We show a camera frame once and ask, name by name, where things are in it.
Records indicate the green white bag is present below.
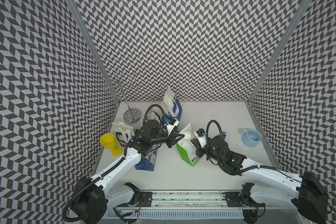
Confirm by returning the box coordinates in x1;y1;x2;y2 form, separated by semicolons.
176;123;201;167

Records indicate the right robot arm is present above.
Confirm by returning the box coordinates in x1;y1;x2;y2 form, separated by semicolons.
190;136;332;224

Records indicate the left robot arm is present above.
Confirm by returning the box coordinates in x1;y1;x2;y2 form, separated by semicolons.
62;118;184;224

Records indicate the light blue mug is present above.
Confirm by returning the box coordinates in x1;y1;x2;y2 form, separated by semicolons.
239;128;262;147

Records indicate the yellow plastic cup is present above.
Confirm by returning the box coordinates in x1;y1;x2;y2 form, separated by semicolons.
99;133;123;156

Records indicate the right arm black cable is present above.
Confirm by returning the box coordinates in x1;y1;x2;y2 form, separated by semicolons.
205;119;278;176

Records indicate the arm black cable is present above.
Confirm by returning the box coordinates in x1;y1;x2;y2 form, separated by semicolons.
205;119;278;176
61;104;169;222

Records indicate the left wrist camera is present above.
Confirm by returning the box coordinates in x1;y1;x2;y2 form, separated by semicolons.
165;118;179;135

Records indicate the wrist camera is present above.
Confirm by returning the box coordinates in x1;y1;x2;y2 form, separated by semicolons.
194;128;207;148
165;118;179;135

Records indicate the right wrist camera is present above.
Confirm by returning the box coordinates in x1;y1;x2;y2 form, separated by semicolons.
194;128;207;148

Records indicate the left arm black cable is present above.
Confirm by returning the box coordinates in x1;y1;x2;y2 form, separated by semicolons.
61;104;169;222

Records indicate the metal wire mug tree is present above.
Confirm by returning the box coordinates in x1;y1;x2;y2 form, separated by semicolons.
102;72;142;124

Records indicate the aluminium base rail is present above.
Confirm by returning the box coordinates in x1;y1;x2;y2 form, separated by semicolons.
102;190;310;224

